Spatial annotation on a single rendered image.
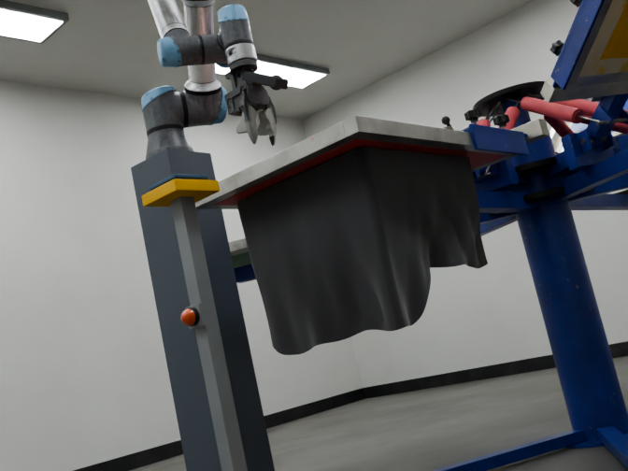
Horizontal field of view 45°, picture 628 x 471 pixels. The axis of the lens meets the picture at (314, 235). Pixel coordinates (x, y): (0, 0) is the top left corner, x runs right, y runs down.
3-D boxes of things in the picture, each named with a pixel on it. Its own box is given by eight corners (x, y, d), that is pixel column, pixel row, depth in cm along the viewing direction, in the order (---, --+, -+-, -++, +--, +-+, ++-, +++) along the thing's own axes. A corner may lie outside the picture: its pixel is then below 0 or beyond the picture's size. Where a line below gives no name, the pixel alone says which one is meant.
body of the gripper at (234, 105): (250, 120, 193) (241, 76, 195) (273, 107, 187) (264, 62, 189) (228, 117, 187) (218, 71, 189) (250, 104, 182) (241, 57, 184)
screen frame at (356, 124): (359, 131, 163) (354, 114, 163) (192, 208, 201) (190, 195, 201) (525, 151, 221) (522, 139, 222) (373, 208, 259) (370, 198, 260)
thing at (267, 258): (404, 330, 167) (360, 145, 173) (265, 362, 196) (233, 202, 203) (411, 328, 169) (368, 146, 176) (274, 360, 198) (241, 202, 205)
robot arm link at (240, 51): (261, 46, 190) (236, 40, 184) (264, 63, 189) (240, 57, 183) (241, 58, 195) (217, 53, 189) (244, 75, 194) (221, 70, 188)
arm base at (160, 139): (136, 166, 237) (131, 136, 238) (173, 169, 249) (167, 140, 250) (167, 149, 228) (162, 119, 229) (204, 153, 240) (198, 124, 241)
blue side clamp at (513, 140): (478, 148, 198) (471, 122, 199) (462, 154, 201) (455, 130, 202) (529, 154, 220) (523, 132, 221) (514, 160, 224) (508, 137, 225)
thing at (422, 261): (408, 325, 168) (365, 146, 175) (395, 329, 171) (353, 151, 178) (506, 306, 203) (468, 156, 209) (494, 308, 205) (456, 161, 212)
